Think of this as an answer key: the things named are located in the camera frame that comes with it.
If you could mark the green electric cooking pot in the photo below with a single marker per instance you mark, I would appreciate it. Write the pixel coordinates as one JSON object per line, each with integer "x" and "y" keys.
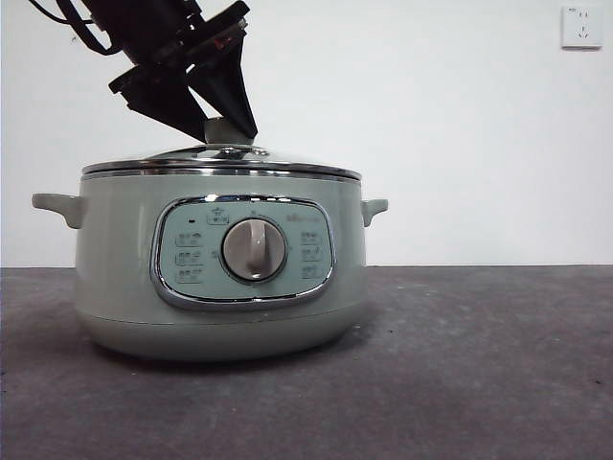
{"x": 120, "y": 268}

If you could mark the white wall socket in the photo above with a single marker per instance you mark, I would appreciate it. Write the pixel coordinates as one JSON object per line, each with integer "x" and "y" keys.
{"x": 582, "y": 28}

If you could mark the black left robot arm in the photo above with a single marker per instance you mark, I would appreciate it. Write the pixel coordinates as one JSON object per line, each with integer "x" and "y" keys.
{"x": 139, "y": 24}

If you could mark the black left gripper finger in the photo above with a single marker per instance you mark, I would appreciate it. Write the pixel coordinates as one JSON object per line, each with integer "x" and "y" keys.
{"x": 163, "y": 103}
{"x": 227, "y": 86}

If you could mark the glass lid with green knob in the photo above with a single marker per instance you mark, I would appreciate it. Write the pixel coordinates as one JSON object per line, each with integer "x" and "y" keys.
{"x": 220, "y": 131}

